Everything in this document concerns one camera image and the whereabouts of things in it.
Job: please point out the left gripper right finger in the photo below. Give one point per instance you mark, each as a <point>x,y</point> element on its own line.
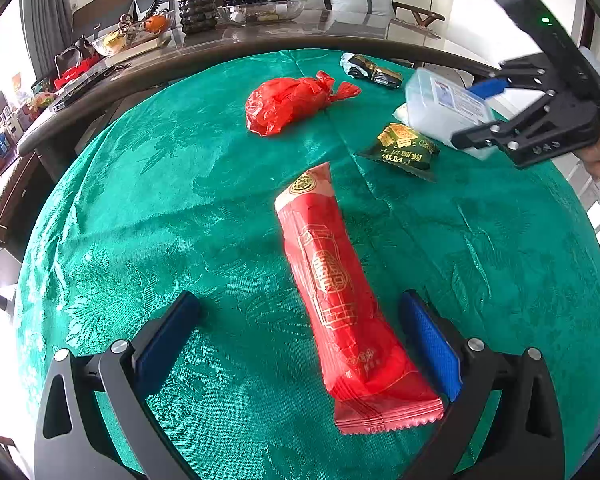
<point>525,439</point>

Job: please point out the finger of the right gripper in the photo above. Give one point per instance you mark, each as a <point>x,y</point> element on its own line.
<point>525,73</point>
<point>531,128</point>

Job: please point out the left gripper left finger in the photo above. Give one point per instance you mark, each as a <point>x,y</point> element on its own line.
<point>94,422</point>

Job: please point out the green gold snack packet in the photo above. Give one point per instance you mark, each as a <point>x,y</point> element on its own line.
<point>403,147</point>

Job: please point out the long red snack package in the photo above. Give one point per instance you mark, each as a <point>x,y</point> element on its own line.
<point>374,383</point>

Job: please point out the red plastic bag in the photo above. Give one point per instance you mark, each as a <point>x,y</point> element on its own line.
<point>279,102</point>

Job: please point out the green tablecloth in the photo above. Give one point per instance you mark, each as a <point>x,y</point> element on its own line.
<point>178,194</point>

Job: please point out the glass bowl of grapes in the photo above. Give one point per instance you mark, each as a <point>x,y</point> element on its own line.
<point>251,12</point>

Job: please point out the orange fruit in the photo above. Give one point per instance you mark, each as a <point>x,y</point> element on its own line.
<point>157,23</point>

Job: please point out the dark wooden long table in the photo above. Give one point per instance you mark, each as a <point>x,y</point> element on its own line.
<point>183,56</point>

